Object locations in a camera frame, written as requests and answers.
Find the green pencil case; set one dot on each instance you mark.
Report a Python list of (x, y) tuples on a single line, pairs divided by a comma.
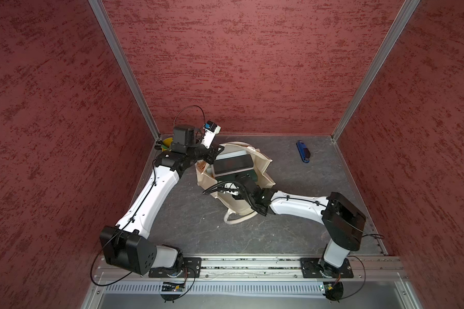
[(240, 177)]

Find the yellow cup with pens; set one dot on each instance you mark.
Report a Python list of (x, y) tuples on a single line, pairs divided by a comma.
[(164, 145)]

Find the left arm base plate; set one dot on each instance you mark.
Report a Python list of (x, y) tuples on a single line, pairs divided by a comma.
[(185, 267)]

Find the aluminium front rail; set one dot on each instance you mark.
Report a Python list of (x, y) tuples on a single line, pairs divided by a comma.
[(289, 268)]

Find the cream floral canvas tote bag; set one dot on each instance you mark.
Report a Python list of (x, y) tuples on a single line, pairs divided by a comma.
[(239, 210)]

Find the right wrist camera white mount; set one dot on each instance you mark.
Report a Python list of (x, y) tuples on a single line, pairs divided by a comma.
[(231, 188)]

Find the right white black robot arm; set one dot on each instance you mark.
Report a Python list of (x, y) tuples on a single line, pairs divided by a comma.
[(343, 221)]

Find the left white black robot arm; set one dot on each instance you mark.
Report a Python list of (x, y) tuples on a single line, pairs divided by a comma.
[(126, 245)]

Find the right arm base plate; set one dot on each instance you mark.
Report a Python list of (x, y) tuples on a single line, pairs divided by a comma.
[(317, 268)]

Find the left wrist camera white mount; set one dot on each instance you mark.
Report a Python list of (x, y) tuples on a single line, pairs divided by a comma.
[(211, 129)]

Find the blue stapler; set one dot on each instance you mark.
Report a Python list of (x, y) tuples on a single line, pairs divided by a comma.
[(304, 152)]

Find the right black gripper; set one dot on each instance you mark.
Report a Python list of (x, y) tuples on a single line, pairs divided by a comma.
[(239, 196)]

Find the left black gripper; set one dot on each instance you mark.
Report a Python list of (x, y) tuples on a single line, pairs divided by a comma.
[(212, 153)]

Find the dark grey pencil case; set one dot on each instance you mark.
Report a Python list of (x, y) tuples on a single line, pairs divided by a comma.
[(227, 166)]

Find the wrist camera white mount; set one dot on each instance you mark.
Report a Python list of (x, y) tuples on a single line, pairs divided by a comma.
[(231, 188), (211, 129)]

